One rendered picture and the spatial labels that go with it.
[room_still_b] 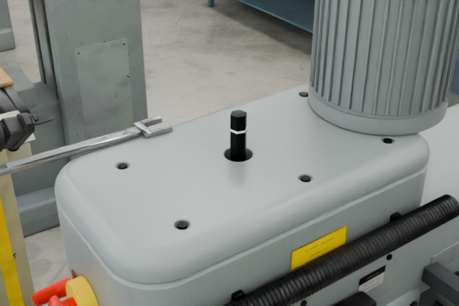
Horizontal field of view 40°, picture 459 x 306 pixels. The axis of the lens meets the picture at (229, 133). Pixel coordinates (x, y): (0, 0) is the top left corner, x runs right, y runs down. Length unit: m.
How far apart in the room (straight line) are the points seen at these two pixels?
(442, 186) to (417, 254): 0.11
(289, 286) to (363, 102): 0.27
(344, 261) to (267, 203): 0.13
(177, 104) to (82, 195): 4.38
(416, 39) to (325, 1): 0.13
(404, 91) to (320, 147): 0.13
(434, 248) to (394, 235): 0.23
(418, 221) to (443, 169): 0.22
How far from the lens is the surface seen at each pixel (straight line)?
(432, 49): 0.84
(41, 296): 0.91
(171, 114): 4.97
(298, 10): 6.58
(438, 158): 1.11
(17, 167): 0.82
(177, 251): 0.66
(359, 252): 0.81
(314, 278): 0.77
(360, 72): 0.84
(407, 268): 1.03
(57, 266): 3.62
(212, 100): 5.16
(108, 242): 0.69
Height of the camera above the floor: 2.31
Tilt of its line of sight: 30 degrees down
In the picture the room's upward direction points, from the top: straight up
